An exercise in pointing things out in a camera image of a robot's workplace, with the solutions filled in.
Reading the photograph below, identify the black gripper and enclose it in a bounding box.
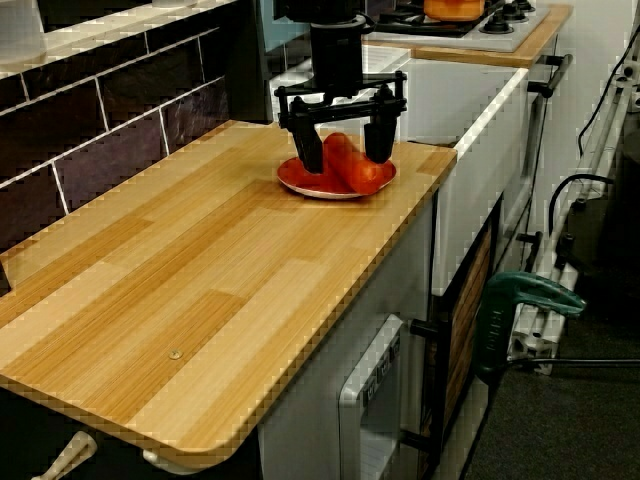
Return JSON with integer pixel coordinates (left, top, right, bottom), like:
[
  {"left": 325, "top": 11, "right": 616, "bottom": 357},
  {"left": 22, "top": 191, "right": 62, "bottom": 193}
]
[{"left": 274, "top": 22, "right": 407, "bottom": 175}]

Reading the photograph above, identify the red toy sausage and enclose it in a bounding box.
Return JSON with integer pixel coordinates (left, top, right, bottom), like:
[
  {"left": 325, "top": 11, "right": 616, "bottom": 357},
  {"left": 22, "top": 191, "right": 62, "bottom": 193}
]
[{"left": 322, "top": 132, "right": 384, "bottom": 195}]

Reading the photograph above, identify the red round plate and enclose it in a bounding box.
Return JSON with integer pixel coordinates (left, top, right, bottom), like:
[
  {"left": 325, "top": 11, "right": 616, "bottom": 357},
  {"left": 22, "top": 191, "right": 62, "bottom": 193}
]
[{"left": 277, "top": 155, "right": 399, "bottom": 201}]

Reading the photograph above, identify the white toy sink unit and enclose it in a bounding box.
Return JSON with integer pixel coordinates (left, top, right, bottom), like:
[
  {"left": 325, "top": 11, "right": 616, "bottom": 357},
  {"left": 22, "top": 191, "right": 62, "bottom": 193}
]
[{"left": 269, "top": 42, "right": 530, "bottom": 297}]

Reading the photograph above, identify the black burner grate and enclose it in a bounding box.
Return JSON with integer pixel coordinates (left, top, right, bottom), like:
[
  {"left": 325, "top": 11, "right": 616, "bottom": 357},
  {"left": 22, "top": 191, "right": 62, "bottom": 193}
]
[{"left": 372, "top": 0, "right": 507, "bottom": 37}]

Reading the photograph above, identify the orange toy pot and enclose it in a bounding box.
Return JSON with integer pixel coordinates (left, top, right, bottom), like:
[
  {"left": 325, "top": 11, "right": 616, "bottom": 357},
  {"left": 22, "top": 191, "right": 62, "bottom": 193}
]
[{"left": 422, "top": 0, "right": 487, "bottom": 22}]

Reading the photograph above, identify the black stove knob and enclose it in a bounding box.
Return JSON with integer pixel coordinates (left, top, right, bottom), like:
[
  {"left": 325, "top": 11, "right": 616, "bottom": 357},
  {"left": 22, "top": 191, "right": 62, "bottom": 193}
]
[
  {"left": 478, "top": 10, "right": 517, "bottom": 35},
  {"left": 501, "top": 0, "right": 532, "bottom": 22}
]

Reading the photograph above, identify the brown wicker basket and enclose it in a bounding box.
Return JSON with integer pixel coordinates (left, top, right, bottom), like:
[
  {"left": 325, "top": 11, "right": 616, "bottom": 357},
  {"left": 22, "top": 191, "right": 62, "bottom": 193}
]
[{"left": 442, "top": 224, "right": 494, "bottom": 426}]

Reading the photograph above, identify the grey toy stove plate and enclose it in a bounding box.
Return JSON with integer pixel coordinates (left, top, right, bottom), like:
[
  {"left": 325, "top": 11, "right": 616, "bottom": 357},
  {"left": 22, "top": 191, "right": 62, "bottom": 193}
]
[{"left": 362, "top": 0, "right": 551, "bottom": 54}]

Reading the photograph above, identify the dark tile backsplash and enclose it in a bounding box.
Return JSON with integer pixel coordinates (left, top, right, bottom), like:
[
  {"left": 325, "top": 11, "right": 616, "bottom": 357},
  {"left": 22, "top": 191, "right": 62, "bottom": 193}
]
[{"left": 0, "top": 24, "right": 236, "bottom": 251}]

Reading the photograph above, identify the green bar clamp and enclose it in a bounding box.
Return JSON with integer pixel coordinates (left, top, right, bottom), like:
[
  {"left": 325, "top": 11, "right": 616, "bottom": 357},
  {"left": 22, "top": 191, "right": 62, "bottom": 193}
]
[{"left": 472, "top": 272, "right": 640, "bottom": 384}]

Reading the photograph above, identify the white appliance front panel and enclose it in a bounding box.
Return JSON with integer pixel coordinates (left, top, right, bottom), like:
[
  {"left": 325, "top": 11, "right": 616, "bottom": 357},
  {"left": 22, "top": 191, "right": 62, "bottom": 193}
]
[{"left": 337, "top": 312, "right": 404, "bottom": 480}]

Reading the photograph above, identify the white kitchen shelf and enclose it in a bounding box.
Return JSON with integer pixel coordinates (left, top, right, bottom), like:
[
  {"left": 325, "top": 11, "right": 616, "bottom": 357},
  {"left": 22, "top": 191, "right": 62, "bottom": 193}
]
[{"left": 0, "top": 0, "right": 239, "bottom": 79}]

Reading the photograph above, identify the black bag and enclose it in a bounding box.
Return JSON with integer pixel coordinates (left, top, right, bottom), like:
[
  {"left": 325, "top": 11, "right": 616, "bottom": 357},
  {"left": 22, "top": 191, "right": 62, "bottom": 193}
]
[{"left": 574, "top": 134, "right": 640, "bottom": 281}]

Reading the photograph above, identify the white toy kitchen cabinet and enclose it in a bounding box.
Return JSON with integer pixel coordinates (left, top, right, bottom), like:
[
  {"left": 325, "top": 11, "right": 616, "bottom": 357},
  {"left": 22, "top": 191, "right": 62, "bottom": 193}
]
[{"left": 257, "top": 199, "right": 436, "bottom": 480}]

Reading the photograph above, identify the white labelled container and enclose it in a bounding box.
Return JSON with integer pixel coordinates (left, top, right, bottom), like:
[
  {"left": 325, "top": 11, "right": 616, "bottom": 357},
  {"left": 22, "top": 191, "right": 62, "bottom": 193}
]
[{"left": 0, "top": 0, "right": 49, "bottom": 64}]

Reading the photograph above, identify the white plastic hook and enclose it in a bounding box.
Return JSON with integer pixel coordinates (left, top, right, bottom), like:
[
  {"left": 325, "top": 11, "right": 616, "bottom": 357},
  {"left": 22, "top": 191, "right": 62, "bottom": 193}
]
[{"left": 142, "top": 447, "right": 206, "bottom": 476}]

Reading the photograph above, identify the short black oven handle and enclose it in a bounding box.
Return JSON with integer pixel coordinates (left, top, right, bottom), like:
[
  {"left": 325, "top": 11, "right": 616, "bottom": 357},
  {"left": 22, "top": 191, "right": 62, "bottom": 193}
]
[{"left": 517, "top": 230, "right": 544, "bottom": 274}]

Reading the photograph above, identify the thick black cable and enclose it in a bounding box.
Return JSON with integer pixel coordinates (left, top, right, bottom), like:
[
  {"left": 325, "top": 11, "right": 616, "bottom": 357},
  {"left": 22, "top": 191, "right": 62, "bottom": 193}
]
[{"left": 547, "top": 174, "right": 614, "bottom": 241}]

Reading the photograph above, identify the long black oven handle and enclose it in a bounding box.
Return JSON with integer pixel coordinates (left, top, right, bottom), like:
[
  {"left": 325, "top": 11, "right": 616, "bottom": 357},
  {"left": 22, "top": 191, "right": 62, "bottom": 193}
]
[{"left": 527, "top": 53, "right": 574, "bottom": 99}]

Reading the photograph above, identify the thin black cable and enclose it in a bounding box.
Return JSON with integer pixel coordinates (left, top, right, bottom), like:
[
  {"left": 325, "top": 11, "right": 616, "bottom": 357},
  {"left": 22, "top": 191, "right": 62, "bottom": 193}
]
[{"left": 577, "top": 0, "right": 640, "bottom": 154}]

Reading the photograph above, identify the black metal basket frame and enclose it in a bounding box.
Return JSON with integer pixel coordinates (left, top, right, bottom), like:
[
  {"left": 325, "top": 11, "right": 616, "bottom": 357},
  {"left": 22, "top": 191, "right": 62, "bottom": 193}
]
[{"left": 399, "top": 192, "right": 504, "bottom": 480}]

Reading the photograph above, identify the silver aluminium frame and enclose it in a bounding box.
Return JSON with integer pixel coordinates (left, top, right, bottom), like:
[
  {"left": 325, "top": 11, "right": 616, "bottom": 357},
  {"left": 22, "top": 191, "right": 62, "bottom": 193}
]
[{"left": 507, "top": 64, "right": 640, "bottom": 376}]

